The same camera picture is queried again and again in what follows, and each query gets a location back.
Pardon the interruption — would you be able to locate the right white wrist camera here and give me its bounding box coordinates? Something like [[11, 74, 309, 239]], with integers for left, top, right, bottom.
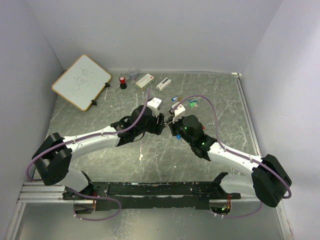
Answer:
[[172, 102, 186, 123]]

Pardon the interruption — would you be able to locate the wood-framed whiteboard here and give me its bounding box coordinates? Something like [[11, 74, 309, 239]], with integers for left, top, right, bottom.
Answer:
[[51, 54, 112, 111]]

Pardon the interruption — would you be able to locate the aluminium rail frame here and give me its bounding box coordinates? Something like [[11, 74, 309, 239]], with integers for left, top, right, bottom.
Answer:
[[12, 72, 293, 240]]

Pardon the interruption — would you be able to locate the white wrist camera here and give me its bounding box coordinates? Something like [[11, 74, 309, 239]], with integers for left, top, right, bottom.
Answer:
[[172, 102, 186, 123], [147, 97, 163, 112]]

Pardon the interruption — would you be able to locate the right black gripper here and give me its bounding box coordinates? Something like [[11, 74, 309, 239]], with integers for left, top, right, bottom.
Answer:
[[166, 113, 194, 146]]

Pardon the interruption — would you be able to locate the white green cardboard box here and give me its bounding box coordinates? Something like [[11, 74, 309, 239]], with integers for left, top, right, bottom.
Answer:
[[135, 73, 155, 91]]

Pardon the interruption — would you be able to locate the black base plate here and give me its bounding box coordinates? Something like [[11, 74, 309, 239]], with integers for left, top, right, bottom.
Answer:
[[62, 181, 242, 212]]

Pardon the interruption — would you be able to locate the clear plastic cup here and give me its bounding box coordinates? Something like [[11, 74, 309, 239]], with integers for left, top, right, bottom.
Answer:
[[127, 68, 138, 81]]

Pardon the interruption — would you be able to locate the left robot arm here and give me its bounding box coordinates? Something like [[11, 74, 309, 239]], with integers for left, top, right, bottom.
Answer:
[[32, 105, 165, 200]]

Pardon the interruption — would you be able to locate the red black stamp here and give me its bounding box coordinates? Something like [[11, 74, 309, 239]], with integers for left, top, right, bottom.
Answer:
[[119, 76, 127, 90]]

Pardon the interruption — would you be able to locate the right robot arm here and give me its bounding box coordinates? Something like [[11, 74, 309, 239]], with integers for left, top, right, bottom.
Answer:
[[168, 115, 292, 208]]

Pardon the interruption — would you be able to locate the green tag key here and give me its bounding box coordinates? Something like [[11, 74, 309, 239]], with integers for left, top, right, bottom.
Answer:
[[188, 99, 199, 109]]

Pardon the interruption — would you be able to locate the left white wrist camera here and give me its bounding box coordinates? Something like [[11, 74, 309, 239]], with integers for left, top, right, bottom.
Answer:
[[147, 97, 163, 112]]

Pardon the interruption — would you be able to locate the white plastic device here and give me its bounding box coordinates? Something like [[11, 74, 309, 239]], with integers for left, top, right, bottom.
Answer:
[[156, 77, 172, 92]]

